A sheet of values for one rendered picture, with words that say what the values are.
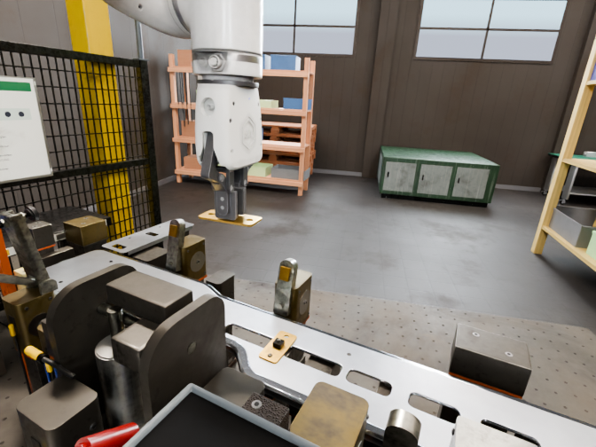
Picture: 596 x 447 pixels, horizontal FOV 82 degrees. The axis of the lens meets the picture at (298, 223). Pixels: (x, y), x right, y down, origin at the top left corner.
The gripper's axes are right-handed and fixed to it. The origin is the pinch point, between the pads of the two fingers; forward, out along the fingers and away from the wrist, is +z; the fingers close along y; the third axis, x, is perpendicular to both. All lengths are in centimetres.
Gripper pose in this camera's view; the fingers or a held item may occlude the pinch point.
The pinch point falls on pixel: (231, 201)
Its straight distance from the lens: 49.0
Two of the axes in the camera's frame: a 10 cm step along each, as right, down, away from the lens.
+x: -9.5, -1.5, 2.9
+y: 3.2, -3.0, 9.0
